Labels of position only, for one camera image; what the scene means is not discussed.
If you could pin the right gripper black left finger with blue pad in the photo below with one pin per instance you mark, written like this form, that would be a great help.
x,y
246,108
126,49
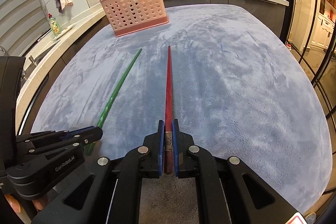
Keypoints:
x,y
145,161

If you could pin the plastic bottle on floor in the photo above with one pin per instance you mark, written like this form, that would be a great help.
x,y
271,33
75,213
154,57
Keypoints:
x,y
288,45

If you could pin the chrome sink faucet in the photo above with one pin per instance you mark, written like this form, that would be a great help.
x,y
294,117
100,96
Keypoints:
x,y
32,60

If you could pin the blue-grey plush table mat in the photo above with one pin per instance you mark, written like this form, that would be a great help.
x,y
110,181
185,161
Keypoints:
x,y
236,89

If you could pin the bright red chopstick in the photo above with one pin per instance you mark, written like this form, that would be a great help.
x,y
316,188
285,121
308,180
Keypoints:
x,y
169,117

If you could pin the pink perforated utensil basket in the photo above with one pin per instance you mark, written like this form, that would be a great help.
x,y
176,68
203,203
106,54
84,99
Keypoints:
x,y
129,16

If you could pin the green twisted chopstick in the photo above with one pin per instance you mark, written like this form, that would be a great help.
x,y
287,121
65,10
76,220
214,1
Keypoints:
x,y
113,96

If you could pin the green dish soap bottle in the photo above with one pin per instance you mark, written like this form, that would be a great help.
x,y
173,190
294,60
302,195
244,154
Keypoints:
x,y
54,26

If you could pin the person's left hand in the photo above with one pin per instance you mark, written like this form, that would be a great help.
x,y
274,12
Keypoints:
x,y
39,204

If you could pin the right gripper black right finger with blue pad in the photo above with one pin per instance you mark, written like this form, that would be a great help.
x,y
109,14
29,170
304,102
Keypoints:
x,y
193,161

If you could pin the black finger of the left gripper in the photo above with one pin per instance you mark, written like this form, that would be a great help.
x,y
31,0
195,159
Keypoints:
x,y
76,138

